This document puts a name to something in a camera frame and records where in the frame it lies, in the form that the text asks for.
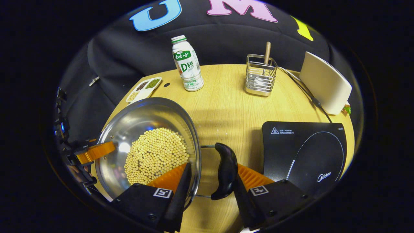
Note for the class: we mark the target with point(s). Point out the white toaster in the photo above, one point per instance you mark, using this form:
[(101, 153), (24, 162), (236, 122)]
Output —
[(323, 81)]

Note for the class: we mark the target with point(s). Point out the white divided bean dish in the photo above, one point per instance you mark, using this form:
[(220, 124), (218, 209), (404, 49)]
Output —
[(144, 89)]

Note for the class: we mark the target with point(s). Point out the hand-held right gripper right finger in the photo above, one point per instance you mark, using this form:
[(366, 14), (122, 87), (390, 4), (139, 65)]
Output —
[(242, 204)]

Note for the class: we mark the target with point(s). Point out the silver metal clip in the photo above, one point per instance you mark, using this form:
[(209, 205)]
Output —
[(94, 81)]

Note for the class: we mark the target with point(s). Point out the black induction cooktop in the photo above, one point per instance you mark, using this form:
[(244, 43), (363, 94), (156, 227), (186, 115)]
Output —
[(300, 152)]

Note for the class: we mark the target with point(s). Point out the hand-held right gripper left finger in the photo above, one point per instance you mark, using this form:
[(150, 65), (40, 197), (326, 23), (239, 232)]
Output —
[(179, 197)]

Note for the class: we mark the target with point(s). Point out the sandwich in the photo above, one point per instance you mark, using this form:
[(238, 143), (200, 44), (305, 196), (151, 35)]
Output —
[(347, 110)]

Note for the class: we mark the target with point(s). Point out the white drink bottle green label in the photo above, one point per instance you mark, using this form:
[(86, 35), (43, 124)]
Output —
[(189, 68)]

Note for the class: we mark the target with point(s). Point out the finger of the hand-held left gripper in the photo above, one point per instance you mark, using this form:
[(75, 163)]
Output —
[(95, 152)]

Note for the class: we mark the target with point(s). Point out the pile of soybeans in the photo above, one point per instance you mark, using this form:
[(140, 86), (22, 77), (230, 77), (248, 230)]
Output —
[(155, 155)]

